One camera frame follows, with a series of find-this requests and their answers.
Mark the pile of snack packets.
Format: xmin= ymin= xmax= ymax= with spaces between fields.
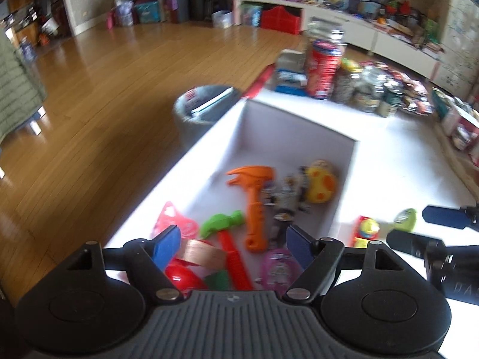
xmin=385 ymin=63 xmax=437 ymax=117

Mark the glass jar yellow lid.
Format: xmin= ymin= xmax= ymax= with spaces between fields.
xmin=331 ymin=59 xmax=363 ymax=105

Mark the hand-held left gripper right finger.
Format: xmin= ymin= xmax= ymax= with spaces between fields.
xmin=282 ymin=225 xmax=407 ymax=303

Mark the blue-edged booklet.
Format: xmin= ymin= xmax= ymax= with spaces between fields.
xmin=190 ymin=87 xmax=235 ymax=118

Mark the green triangular toy piece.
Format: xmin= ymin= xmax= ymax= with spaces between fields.
xmin=204 ymin=269 xmax=229 ymax=291

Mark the green quilted jacket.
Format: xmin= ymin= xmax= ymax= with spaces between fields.
xmin=0 ymin=31 xmax=48 ymax=147

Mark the wooden toy block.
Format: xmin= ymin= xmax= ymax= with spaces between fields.
xmin=175 ymin=238 xmax=227 ymax=270

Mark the green and white coffee can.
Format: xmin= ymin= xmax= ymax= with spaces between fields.
xmin=376 ymin=82 xmax=405 ymax=118

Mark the clear storage box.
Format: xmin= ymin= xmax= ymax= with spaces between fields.
xmin=212 ymin=10 xmax=234 ymax=29

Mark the red toy pepper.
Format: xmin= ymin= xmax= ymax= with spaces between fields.
xmin=164 ymin=263 xmax=209 ymax=293

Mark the clear glass jar with label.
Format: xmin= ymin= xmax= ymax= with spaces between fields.
xmin=353 ymin=63 xmax=388 ymax=113

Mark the grey trash bin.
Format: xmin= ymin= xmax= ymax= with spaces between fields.
xmin=172 ymin=85 xmax=242 ymax=150

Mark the red block with alien figures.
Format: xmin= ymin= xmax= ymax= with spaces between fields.
xmin=351 ymin=215 xmax=381 ymax=248

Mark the white low cabinet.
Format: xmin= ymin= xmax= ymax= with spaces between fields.
xmin=234 ymin=0 xmax=443 ymax=83

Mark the green toy egg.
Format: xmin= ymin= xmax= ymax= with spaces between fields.
xmin=392 ymin=208 xmax=417 ymax=235

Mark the wall poster with drawings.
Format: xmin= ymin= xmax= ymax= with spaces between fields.
xmin=436 ymin=0 xmax=479 ymax=95

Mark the clear bin with colourful contents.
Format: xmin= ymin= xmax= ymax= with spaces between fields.
xmin=241 ymin=3 xmax=263 ymax=27

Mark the red tin can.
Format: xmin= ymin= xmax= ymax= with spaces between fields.
xmin=304 ymin=40 xmax=343 ymax=100

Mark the red and green toy hammer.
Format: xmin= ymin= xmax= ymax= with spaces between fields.
xmin=199 ymin=210 xmax=255 ymax=291

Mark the red wrapped roll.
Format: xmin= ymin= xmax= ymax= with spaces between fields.
xmin=241 ymin=63 xmax=278 ymax=100

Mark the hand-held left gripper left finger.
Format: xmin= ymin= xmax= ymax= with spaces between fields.
xmin=67 ymin=224 xmax=185 ymax=302

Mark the purple toy egg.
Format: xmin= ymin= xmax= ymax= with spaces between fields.
xmin=260 ymin=247 xmax=304 ymax=291

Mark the silver action figure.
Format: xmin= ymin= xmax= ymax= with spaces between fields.
xmin=261 ymin=166 xmax=311 ymax=244

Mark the blue storage bin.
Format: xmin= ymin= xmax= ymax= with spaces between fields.
xmin=134 ymin=0 xmax=162 ymax=23

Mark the yellow orange-spotted mushroom toy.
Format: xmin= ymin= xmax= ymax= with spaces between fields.
xmin=301 ymin=159 xmax=339 ymax=205

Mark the pink patterned butterfly cutout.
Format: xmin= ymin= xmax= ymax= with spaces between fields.
xmin=150 ymin=201 xmax=184 ymax=240

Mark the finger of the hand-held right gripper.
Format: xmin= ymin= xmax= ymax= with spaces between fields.
xmin=386 ymin=229 xmax=448 ymax=259
xmin=422 ymin=204 xmax=468 ymax=230

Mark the red crate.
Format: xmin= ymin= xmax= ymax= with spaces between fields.
xmin=260 ymin=5 xmax=303 ymax=35

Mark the blue book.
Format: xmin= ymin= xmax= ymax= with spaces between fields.
xmin=275 ymin=69 xmax=310 ymax=96

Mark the large glass jar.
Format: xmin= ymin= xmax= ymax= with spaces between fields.
xmin=306 ymin=20 xmax=347 ymax=46

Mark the white and teal carton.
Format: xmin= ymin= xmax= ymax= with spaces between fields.
xmin=441 ymin=104 xmax=479 ymax=150

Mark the grey flat box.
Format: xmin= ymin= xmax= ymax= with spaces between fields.
xmin=278 ymin=49 xmax=308 ymax=70

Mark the white cardboard box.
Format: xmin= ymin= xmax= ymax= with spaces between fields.
xmin=103 ymin=97 xmax=362 ymax=292

